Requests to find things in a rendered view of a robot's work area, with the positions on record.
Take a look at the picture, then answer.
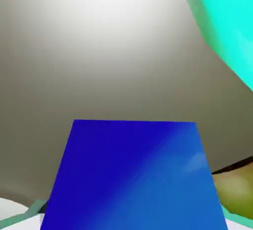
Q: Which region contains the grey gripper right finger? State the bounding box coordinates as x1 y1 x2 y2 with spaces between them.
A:
220 204 253 230

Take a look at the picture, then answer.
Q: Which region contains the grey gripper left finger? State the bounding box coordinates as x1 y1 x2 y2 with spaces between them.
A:
0 197 49 230

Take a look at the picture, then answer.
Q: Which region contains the small blue cube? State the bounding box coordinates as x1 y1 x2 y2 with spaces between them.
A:
39 118 229 230

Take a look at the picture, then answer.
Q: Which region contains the large olive green box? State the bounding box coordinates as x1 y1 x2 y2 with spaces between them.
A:
211 155 253 220

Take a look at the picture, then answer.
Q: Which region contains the large cyan box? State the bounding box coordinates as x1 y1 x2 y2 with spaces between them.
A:
176 0 253 93

